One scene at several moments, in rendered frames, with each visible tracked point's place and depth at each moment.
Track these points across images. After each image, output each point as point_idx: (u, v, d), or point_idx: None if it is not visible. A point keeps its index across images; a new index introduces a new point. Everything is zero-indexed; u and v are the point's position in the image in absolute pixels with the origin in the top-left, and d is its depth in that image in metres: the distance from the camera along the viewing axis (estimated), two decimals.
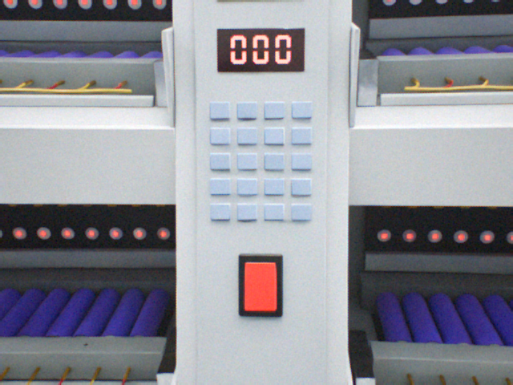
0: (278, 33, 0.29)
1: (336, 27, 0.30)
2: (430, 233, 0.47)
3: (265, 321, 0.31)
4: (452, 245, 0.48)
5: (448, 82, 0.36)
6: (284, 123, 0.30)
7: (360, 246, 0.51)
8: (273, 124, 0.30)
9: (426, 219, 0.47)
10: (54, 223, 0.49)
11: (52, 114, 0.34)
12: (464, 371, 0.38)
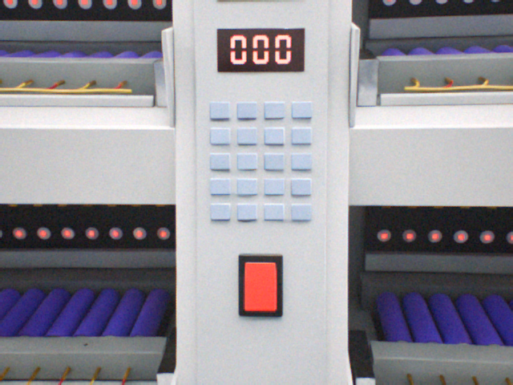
0: (278, 33, 0.29)
1: (336, 27, 0.30)
2: (430, 233, 0.47)
3: (265, 321, 0.31)
4: (452, 245, 0.48)
5: (448, 82, 0.36)
6: (284, 123, 0.30)
7: (360, 246, 0.51)
8: (273, 124, 0.30)
9: (426, 219, 0.47)
10: (54, 223, 0.49)
11: (52, 114, 0.34)
12: (464, 371, 0.38)
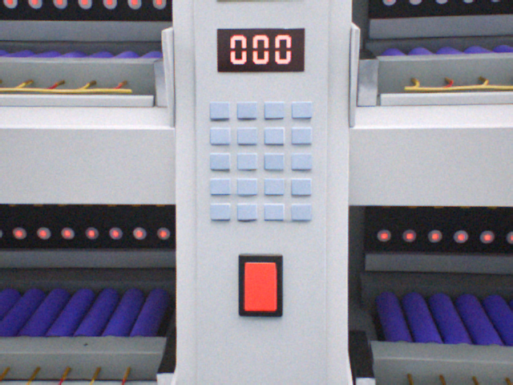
0: (278, 33, 0.29)
1: (336, 27, 0.30)
2: (430, 233, 0.47)
3: (265, 321, 0.31)
4: (452, 245, 0.48)
5: (448, 82, 0.36)
6: (284, 123, 0.30)
7: (360, 246, 0.51)
8: (273, 124, 0.30)
9: (426, 219, 0.47)
10: (54, 223, 0.49)
11: (52, 114, 0.34)
12: (464, 371, 0.38)
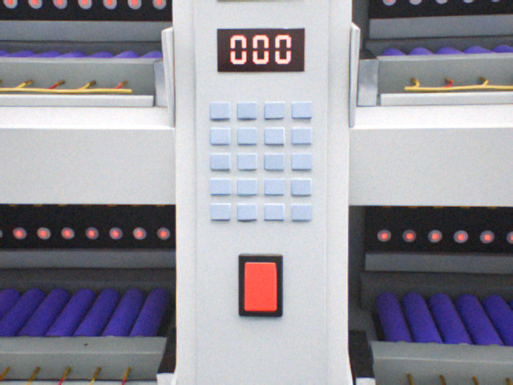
0: (278, 33, 0.29)
1: (336, 27, 0.30)
2: (430, 233, 0.47)
3: (265, 321, 0.31)
4: (452, 245, 0.48)
5: (448, 82, 0.36)
6: (284, 123, 0.30)
7: (360, 246, 0.51)
8: (273, 124, 0.30)
9: (426, 219, 0.47)
10: (54, 223, 0.49)
11: (52, 114, 0.34)
12: (464, 371, 0.38)
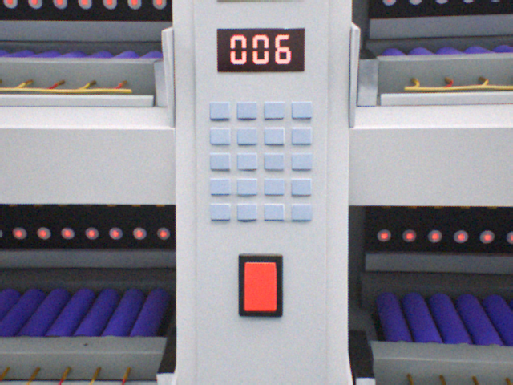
0: (278, 33, 0.29)
1: (336, 27, 0.30)
2: (430, 233, 0.47)
3: (265, 321, 0.31)
4: (452, 245, 0.48)
5: (448, 82, 0.36)
6: (284, 123, 0.30)
7: (360, 246, 0.51)
8: (273, 124, 0.30)
9: (426, 219, 0.47)
10: (54, 223, 0.49)
11: (52, 114, 0.34)
12: (464, 371, 0.38)
